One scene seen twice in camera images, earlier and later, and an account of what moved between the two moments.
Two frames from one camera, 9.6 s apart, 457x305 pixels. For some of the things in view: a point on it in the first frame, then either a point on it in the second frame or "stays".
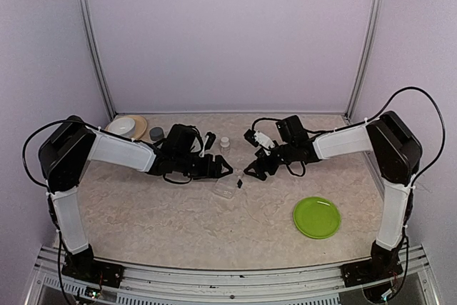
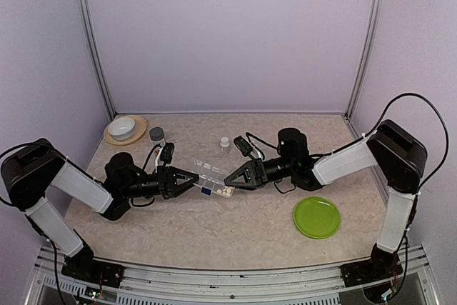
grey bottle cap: x=156 y=133 stays
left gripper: x=215 y=172 → x=167 y=178
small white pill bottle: x=224 y=142 stays
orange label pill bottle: x=156 y=133 stays
